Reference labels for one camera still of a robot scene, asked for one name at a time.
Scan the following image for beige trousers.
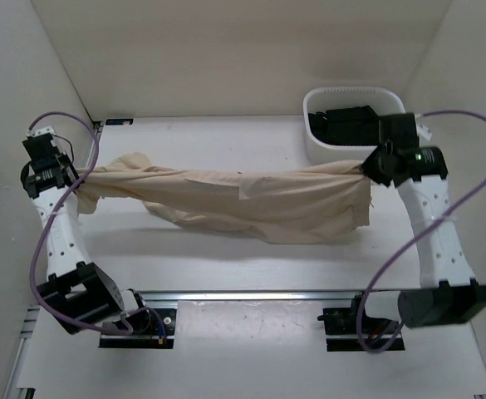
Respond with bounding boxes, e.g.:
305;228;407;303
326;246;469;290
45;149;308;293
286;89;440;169
76;152;371;244

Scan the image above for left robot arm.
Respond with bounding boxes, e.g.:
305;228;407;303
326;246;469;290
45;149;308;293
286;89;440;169
22;154;151;335

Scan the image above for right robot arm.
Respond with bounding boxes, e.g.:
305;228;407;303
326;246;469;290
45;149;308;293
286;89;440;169
361;143;486;328

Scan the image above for black folded trousers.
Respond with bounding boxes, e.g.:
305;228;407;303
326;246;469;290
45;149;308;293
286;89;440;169
307;106;379;146

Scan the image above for white plastic basket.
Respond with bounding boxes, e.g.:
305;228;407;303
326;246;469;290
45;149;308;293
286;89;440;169
302;86;405;165

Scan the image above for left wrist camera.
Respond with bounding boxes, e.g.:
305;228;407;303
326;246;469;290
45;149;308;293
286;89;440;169
22;126;66;161

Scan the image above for aluminium left rail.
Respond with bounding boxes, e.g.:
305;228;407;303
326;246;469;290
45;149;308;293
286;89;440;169
0;122;103;398

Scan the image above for aluminium rail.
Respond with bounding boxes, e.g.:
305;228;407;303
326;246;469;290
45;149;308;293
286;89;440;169
140;290;360;307
0;122;103;398

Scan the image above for aluminium front rail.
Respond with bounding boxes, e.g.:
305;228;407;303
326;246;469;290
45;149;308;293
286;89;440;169
140;290;360;307

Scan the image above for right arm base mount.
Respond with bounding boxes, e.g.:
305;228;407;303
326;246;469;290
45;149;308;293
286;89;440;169
317;293;405;352

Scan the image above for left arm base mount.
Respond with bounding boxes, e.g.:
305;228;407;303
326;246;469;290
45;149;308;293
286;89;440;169
99;288;178;350

